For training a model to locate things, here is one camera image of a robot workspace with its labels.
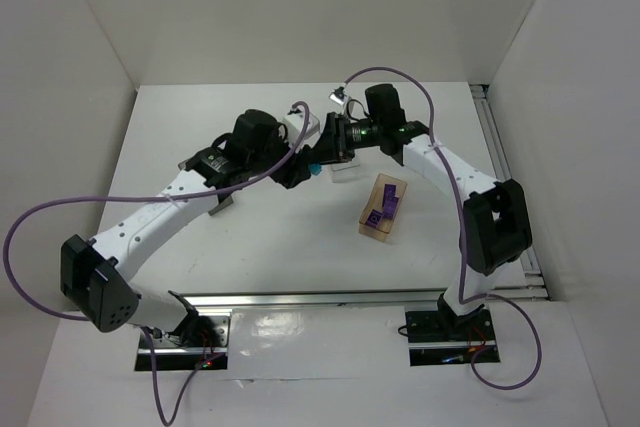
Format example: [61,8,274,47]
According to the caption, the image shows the teal lego brick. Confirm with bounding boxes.
[309,164,322,176]

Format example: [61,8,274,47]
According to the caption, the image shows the purple rounded printed lego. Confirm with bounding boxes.
[384,184,396,200]

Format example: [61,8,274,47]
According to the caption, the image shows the purple lego brick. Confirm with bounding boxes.
[382,196,400,219]

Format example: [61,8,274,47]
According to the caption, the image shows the purple curved lego piece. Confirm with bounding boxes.
[365,209,385,228]

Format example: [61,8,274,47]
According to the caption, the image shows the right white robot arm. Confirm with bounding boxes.
[311,84,533,317]

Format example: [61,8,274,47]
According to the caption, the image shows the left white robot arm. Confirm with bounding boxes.
[60,101,311,340]

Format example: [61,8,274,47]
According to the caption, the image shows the clear plastic container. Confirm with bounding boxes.
[329,159,361,183]

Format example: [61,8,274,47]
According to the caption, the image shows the grey translucent container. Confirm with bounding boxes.
[178,159,235,218]

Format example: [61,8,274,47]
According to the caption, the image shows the amber translucent container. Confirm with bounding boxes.
[358,174,408,242]

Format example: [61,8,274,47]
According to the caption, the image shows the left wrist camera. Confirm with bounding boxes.
[281,107,320,150]

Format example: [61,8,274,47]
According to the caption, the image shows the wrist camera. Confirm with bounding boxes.
[281,107,320,150]
[329,86,356,116]

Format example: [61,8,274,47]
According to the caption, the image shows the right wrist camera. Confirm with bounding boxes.
[329,86,356,116]

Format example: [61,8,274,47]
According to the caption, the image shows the aluminium rail right side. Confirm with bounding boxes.
[469,84,549,302]

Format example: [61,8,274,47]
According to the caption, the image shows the aluminium rail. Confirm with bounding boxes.
[469,84,549,302]
[184,289,441,308]

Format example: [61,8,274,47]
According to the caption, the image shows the aluminium rail front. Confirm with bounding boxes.
[184,289,441,308]

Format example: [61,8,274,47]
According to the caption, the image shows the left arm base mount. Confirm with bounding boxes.
[134,307,232,372]

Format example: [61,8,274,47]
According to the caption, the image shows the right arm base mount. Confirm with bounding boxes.
[397,308,500,367]

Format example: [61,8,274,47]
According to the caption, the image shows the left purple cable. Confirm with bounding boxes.
[3,100,314,427]

